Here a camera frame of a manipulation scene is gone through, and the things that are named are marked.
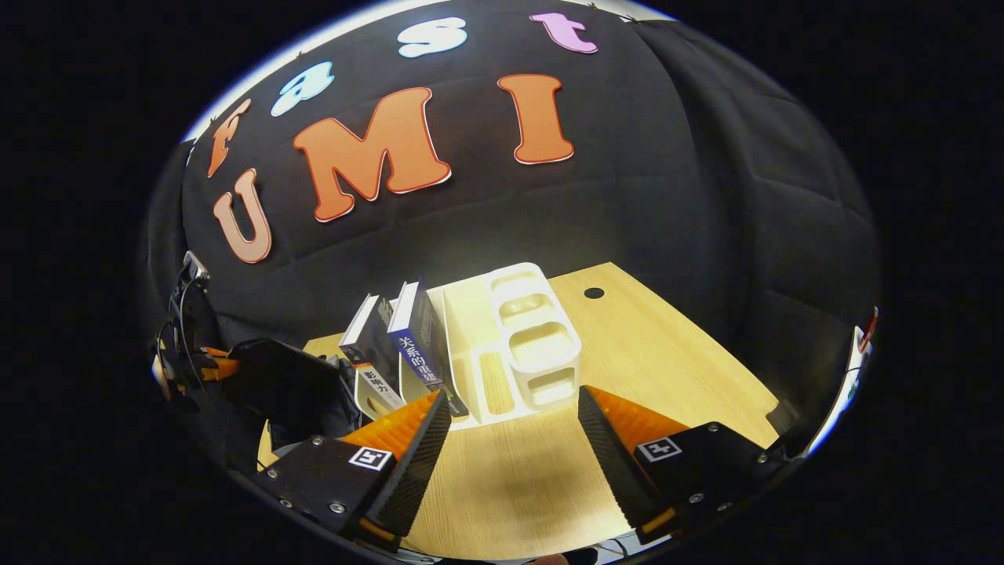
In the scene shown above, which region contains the white bookshelf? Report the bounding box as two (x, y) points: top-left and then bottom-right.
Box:
(357, 263), (583, 428)

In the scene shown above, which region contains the book with blue cover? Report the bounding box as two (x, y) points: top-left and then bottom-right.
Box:
(387, 280), (470, 418)

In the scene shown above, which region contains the black backdrop cloth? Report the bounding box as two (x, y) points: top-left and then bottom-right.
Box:
(145, 0), (879, 472)

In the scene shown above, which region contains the grey schoolbag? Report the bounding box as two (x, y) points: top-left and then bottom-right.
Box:
(222, 337), (369, 452)

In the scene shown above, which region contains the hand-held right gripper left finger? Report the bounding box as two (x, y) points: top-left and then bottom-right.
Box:
(255, 390), (453, 550)

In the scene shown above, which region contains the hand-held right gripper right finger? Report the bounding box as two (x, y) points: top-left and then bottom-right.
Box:
(578, 385), (789, 546)

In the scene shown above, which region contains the book with grey portrait cover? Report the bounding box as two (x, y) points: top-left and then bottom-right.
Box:
(339, 294), (409, 418)

